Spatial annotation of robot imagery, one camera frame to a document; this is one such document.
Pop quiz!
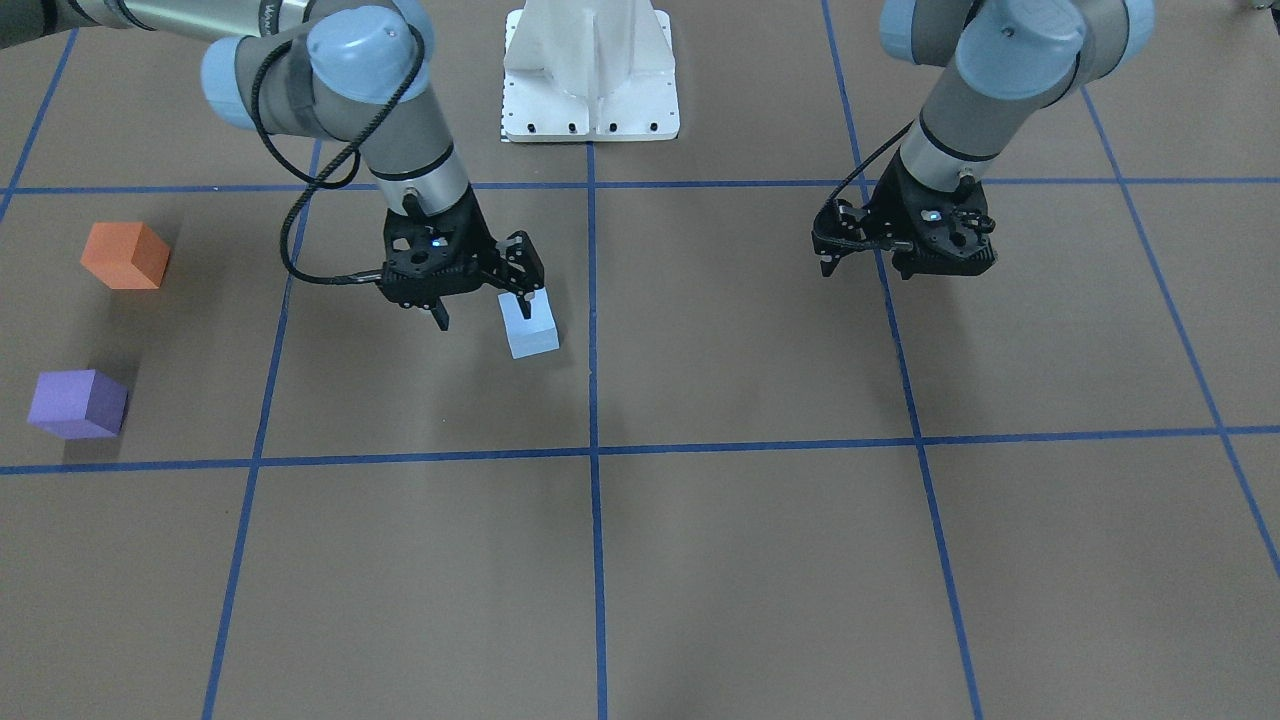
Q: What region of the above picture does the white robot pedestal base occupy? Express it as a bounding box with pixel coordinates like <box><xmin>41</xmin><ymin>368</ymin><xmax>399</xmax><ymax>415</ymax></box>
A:
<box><xmin>500</xmin><ymin>1</ymin><xmax>681</xmax><ymax>143</ymax></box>

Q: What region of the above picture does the orange foam block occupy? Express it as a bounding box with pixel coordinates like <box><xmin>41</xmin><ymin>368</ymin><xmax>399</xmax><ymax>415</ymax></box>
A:
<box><xmin>79</xmin><ymin>222</ymin><xmax>172</xmax><ymax>290</ymax></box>

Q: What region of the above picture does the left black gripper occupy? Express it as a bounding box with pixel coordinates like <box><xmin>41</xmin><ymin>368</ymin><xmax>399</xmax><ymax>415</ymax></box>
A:
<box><xmin>812</xmin><ymin>158</ymin><xmax>998</xmax><ymax>279</ymax></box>

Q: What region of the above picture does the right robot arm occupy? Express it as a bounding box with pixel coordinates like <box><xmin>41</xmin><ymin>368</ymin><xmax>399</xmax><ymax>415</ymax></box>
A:
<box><xmin>3</xmin><ymin>1</ymin><xmax>545</xmax><ymax>329</ymax></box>

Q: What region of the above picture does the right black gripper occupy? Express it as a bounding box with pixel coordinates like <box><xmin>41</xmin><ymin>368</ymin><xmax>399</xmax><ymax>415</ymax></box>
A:
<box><xmin>375</xmin><ymin>187</ymin><xmax>545</xmax><ymax>331</ymax></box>

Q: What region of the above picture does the purple foam block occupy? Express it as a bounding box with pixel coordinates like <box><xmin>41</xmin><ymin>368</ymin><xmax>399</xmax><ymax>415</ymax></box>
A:
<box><xmin>27</xmin><ymin>369</ymin><xmax>129</xmax><ymax>439</ymax></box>

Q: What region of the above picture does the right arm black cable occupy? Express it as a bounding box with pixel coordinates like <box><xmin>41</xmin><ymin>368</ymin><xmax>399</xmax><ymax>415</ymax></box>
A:
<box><xmin>250</xmin><ymin>26</ymin><xmax>429</xmax><ymax>287</ymax></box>

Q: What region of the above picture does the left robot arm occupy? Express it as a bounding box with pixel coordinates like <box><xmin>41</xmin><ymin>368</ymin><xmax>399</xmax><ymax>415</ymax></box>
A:
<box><xmin>812</xmin><ymin>1</ymin><xmax>1156</xmax><ymax>278</ymax></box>

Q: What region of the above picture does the light blue foam block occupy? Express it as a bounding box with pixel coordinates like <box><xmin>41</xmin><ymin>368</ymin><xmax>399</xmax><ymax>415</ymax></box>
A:
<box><xmin>498</xmin><ymin>290</ymin><xmax>561</xmax><ymax>359</ymax></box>

